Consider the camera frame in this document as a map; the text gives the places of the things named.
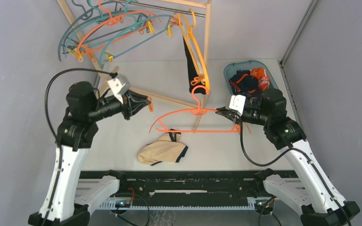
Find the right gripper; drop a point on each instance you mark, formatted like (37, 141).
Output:
(227, 112)

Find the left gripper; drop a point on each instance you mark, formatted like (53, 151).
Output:
(133, 102)

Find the navy striped underwear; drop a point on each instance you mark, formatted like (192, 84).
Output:
(254, 98)

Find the navy orange-trimmed underwear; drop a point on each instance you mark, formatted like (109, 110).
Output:
(243, 82)

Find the orange hanger with clips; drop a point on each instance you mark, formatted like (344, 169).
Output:
(187, 120)

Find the beige underwear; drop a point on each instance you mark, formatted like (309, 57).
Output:
(167, 148)

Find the black white-banded underwear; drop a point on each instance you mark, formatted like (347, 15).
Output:
(192, 73)

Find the yellow hanger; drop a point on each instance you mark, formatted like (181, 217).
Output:
(187, 28)

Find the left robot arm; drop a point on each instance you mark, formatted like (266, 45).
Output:
(73, 139)

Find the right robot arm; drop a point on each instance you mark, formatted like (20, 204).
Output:
(319, 203)

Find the orange underwear in basket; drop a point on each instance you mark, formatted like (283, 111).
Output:
(262, 77)

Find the dark teal empty hanger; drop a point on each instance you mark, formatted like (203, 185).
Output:
(67, 44)

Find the wooden clothes rack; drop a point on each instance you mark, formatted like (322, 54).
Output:
(163, 24)

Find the teal plastic basket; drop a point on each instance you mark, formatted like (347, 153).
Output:
(230, 70)

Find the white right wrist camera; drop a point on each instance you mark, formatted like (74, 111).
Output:
(235, 104)

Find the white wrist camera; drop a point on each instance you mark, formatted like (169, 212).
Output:
(235, 104)
(119, 85)

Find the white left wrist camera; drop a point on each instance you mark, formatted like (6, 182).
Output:
(119, 85)

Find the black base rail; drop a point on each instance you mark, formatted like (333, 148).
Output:
(183, 190)

